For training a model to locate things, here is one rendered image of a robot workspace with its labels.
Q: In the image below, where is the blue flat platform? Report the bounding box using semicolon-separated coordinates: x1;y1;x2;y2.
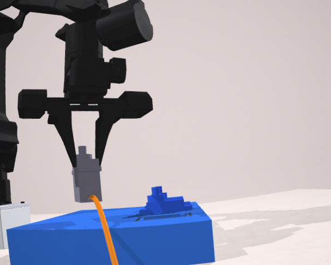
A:
6;186;215;265

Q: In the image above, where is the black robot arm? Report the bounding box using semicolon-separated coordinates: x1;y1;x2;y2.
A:
0;0;153;205

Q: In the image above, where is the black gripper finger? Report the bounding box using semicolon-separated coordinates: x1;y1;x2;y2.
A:
47;111;77;167
95;111;124;165

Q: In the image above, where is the grey micro servo with orange cable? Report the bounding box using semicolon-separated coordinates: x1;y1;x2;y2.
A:
72;146;118;265

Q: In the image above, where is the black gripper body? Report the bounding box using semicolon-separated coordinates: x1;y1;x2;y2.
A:
18;51;153;119

